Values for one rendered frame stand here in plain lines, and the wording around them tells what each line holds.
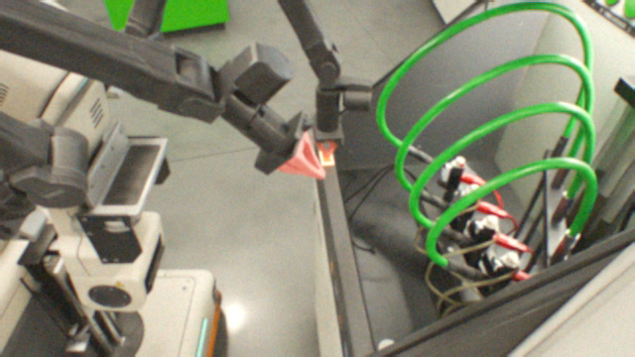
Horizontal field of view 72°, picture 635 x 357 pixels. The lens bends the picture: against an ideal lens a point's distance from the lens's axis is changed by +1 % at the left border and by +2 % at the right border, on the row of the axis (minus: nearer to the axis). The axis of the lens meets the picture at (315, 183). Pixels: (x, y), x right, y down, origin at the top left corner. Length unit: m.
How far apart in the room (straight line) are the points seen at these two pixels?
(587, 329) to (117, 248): 0.85
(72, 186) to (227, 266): 1.45
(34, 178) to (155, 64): 0.25
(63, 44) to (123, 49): 0.06
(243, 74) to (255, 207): 1.78
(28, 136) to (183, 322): 1.08
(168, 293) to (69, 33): 1.31
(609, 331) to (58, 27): 0.70
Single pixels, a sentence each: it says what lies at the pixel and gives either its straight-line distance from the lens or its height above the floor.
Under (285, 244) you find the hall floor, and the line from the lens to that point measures 2.15.
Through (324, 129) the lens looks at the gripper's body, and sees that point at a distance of 1.03.
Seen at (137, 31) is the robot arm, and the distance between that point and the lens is 1.03.
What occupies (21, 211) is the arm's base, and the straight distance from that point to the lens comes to 0.82.
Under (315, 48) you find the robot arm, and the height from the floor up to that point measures 1.26.
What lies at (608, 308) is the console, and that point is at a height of 1.21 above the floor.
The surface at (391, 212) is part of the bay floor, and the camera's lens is 1.17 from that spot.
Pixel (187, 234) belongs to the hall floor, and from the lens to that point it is 2.28.
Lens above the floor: 1.68
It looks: 43 degrees down
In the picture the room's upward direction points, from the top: straight up
